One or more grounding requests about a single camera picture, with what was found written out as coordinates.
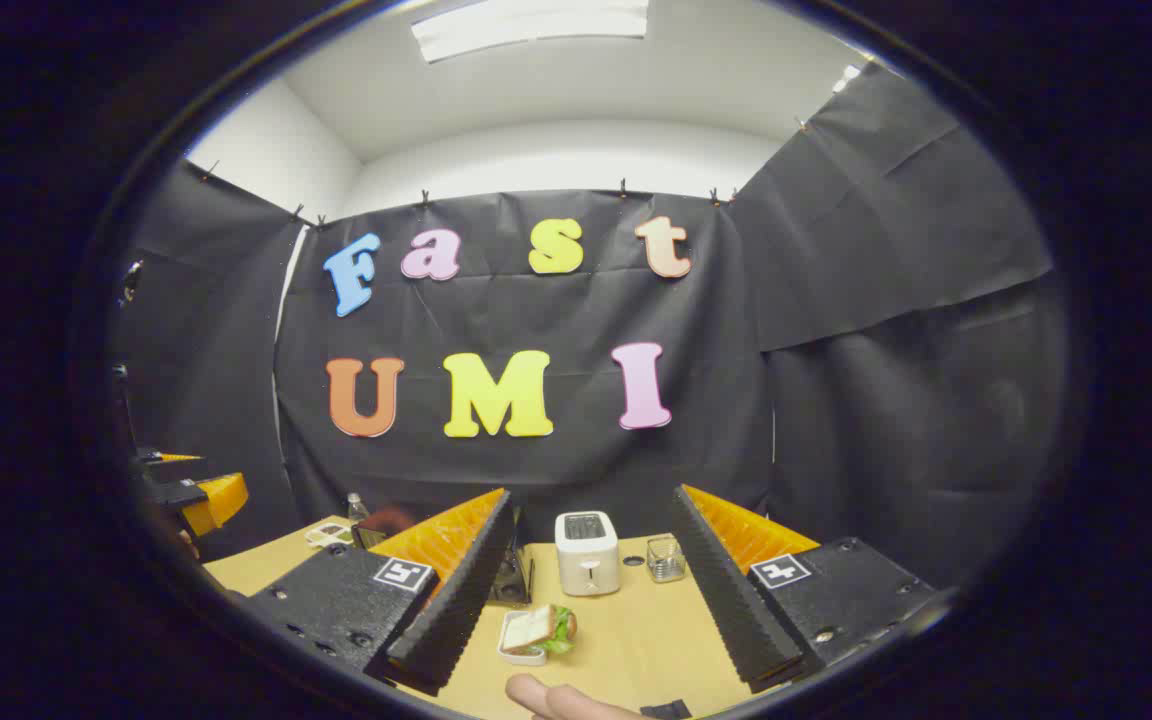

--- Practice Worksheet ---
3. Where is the black electric oven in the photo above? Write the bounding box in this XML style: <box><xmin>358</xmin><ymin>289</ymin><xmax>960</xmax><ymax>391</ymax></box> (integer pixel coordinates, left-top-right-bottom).
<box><xmin>351</xmin><ymin>505</ymin><xmax>535</xmax><ymax>606</ymax></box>

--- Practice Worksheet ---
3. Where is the small clear glass jar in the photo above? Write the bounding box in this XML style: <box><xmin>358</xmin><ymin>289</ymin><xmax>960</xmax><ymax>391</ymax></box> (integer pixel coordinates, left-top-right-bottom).
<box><xmin>646</xmin><ymin>535</ymin><xmax>687</xmax><ymax>584</ymax></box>

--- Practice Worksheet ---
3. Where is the white toaster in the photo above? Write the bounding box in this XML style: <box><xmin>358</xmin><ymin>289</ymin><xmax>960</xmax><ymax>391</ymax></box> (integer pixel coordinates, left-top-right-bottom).
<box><xmin>554</xmin><ymin>510</ymin><xmax>623</xmax><ymax>598</ymax></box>

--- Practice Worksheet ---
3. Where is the large ceiling light panel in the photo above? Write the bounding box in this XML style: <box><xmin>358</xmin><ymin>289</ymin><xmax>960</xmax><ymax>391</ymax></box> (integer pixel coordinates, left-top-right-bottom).
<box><xmin>411</xmin><ymin>0</ymin><xmax>649</xmax><ymax>63</ymax></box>

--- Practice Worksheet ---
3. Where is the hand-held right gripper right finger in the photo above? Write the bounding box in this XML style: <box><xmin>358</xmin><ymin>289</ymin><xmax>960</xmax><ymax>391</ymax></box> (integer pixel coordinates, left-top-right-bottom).
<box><xmin>671</xmin><ymin>484</ymin><xmax>947</xmax><ymax>694</ymax></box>

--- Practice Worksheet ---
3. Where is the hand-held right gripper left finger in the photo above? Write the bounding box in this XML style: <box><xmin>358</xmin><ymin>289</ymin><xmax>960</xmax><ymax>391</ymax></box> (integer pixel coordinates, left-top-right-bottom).
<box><xmin>236</xmin><ymin>488</ymin><xmax>517</xmax><ymax>698</ymax></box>

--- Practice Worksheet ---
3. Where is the sandwich with lettuce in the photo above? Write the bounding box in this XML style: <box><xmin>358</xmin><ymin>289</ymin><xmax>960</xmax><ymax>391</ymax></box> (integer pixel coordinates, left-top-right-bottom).
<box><xmin>529</xmin><ymin>603</ymin><xmax>579</xmax><ymax>657</ymax></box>

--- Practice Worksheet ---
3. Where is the black backdrop cloth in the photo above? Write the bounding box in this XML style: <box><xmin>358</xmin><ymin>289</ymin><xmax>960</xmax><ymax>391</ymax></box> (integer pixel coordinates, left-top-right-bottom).
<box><xmin>111</xmin><ymin>60</ymin><xmax>1072</xmax><ymax>591</ymax></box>

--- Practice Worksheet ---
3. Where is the white rectangular tray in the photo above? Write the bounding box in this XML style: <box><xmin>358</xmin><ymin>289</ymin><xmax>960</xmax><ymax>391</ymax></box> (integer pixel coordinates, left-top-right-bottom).
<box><xmin>497</xmin><ymin>610</ymin><xmax>552</xmax><ymax>667</ymax></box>

